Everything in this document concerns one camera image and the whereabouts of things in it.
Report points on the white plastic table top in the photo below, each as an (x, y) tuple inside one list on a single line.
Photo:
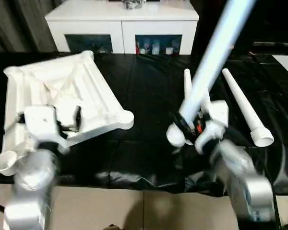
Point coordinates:
[(62, 72)]

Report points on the white plastic table leg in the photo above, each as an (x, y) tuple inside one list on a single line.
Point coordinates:
[(211, 60), (240, 100), (206, 100), (188, 81)]

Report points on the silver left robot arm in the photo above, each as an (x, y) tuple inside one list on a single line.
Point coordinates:
[(31, 187)]

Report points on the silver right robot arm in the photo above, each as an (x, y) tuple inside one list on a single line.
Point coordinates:
[(242, 179)]

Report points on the black work mat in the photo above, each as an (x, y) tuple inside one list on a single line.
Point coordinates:
[(146, 95)]

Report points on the small white cup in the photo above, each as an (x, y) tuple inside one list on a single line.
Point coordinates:
[(168, 50)]

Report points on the tall white bottle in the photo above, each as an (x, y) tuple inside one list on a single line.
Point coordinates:
[(155, 49)]

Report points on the grey curtain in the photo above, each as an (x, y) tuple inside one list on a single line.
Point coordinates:
[(19, 24)]

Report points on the white sideboard cabinet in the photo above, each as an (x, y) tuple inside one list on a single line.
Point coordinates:
[(98, 26)]

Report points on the dark clutter on cabinet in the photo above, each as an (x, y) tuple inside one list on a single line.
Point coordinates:
[(134, 3)]

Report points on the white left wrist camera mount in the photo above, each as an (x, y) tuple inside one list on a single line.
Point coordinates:
[(40, 119)]

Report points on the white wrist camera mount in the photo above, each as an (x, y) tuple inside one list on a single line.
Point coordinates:
[(40, 119), (218, 112)]

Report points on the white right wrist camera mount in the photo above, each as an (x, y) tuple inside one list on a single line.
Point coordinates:
[(218, 112)]

